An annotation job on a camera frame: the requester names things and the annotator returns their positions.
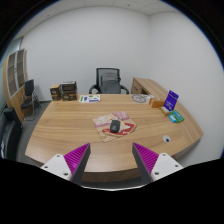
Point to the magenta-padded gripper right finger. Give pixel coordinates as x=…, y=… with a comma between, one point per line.
x=166, y=164

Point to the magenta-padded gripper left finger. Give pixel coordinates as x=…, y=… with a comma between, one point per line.
x=56, y=164

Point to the black computer mouse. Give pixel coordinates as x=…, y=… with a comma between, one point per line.
x=115, y=126

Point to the small light blue box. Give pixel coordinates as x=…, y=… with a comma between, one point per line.
x=172, y=118

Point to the small green box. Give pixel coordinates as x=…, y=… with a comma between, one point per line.
x=179, y=115

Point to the black leather sofa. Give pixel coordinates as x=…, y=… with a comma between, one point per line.
x=9, y=136

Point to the small orange box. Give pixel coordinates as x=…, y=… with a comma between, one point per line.
x=156, y=103

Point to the purple sign on wooden stand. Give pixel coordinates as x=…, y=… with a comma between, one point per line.
x=171, y=100

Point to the wide brown cardboard box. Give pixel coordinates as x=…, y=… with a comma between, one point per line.
x=69, y=96

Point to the tall brown cardboard box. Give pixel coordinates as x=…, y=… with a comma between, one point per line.
x=55, y=92

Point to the white green printed sheet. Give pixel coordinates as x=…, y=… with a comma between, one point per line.
x=89, y=98

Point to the dark brown cardboard box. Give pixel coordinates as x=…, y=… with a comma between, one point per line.
x=68, y=86

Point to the wooden side cabinet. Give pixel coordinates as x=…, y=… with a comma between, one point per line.
x=146, y=86

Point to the black visitor chair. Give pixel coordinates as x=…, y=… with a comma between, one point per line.
x=29, y=88

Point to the grey backpack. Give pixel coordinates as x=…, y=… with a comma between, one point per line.
x=110, y=84

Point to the wooden shelf unit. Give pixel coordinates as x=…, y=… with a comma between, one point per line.
x=13, y=76

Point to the black mesh office chair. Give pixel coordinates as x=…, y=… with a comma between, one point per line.
x=99, y=75

